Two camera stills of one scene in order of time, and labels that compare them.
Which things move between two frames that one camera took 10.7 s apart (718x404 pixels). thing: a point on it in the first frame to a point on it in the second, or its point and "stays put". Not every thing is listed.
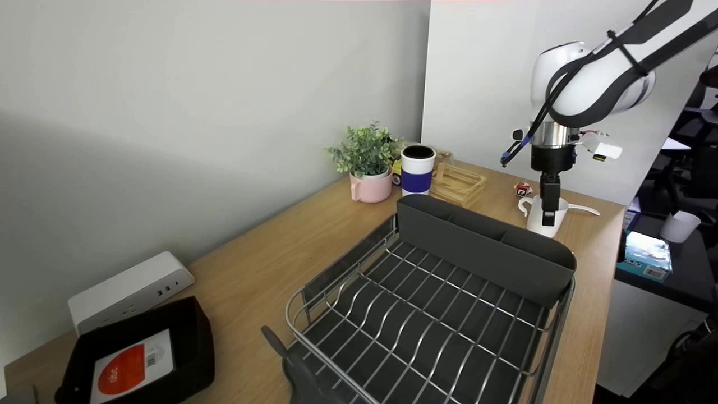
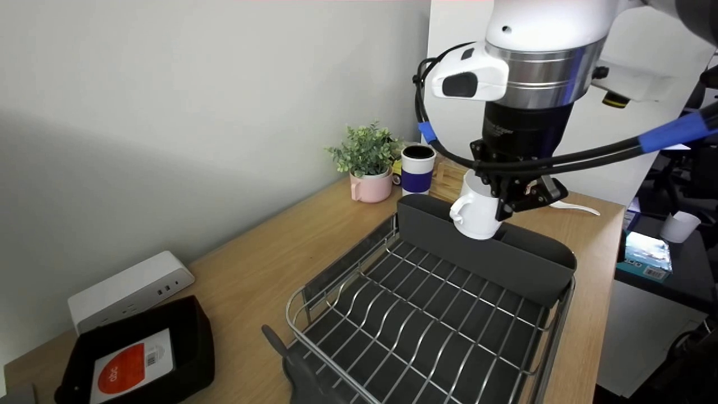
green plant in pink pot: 370,155 stays put
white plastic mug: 536,217 to 475,214
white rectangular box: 150,283 stays put
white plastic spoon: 580,207 stays put
